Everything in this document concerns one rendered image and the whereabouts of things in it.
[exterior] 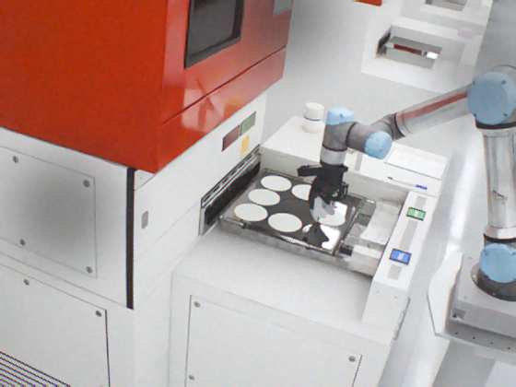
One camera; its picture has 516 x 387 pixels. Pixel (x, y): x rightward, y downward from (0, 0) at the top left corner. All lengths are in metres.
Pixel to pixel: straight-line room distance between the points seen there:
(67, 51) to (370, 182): 1.13
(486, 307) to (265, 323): 0.60
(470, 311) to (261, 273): 0.60
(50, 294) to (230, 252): 0.54
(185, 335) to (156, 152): 0.70
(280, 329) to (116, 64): 0.83
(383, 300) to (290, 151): 0.74
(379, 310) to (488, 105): 0.59
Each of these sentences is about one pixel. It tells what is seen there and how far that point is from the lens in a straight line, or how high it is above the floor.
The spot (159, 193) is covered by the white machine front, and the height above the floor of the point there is 1.11.
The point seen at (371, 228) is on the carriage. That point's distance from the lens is 1.98.
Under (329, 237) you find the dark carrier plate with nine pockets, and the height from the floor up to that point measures 0.90.
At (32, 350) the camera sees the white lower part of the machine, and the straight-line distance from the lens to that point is 2.03.
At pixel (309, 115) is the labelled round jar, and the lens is 2.32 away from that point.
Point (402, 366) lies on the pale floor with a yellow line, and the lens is 2.84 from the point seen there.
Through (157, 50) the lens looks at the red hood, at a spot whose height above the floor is 1.51.
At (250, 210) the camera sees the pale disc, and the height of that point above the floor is 0.90.
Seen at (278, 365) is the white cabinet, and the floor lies 0.62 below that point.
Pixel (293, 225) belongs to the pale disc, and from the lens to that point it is 1.87.
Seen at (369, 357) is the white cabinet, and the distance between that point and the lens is 1.68.
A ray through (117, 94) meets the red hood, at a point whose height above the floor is 1.39.
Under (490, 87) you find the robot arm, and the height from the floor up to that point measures 1.48.
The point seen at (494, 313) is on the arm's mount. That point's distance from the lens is 1.77.
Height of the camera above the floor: 1.88
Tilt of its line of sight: 29 degrees down
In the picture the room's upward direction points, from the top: 7 degrees clockwise
